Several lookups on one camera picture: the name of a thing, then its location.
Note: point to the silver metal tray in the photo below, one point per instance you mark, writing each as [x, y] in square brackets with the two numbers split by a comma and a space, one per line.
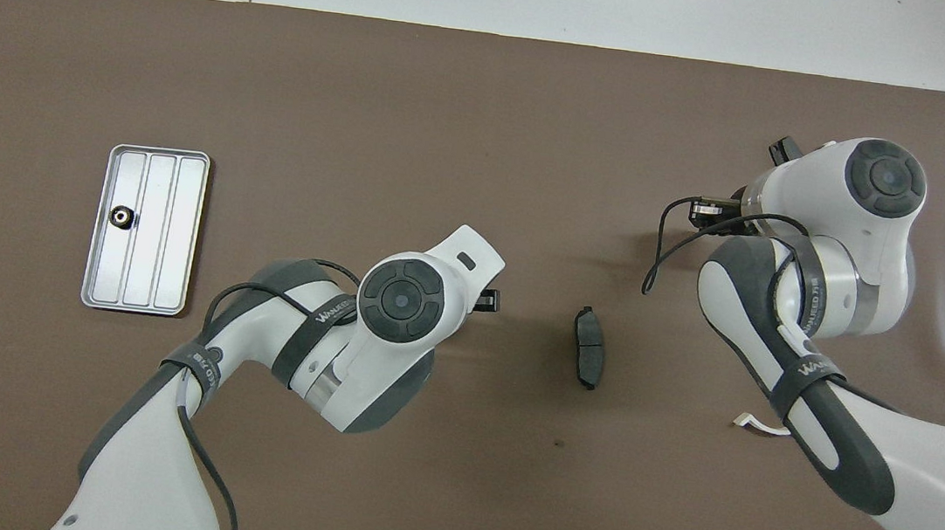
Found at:
[172, 286]

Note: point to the large black bearing gear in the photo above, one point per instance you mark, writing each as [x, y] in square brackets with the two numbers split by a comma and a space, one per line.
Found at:
[122, 217]

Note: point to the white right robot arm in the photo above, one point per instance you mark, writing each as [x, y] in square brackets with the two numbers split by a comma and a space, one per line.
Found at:
[854, 481]

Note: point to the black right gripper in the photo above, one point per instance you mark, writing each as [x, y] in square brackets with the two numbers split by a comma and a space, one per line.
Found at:
[719, 216]

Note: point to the brown table mat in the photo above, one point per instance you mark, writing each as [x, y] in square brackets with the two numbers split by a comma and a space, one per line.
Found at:
[452, 122]

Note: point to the long grey brake pad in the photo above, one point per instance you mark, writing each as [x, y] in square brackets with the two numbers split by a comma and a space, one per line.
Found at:
[589, 352]

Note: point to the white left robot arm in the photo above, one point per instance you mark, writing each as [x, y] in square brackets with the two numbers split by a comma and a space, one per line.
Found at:
[145, 459]

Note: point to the white curved plastic bracket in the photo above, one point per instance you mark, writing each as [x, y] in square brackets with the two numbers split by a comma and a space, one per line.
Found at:
[759, 425]

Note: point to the short grey brake pad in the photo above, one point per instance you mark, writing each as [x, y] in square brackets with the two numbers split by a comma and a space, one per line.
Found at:
[785, 150]

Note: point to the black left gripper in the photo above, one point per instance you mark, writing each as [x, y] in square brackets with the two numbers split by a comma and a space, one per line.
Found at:
[490, 301]

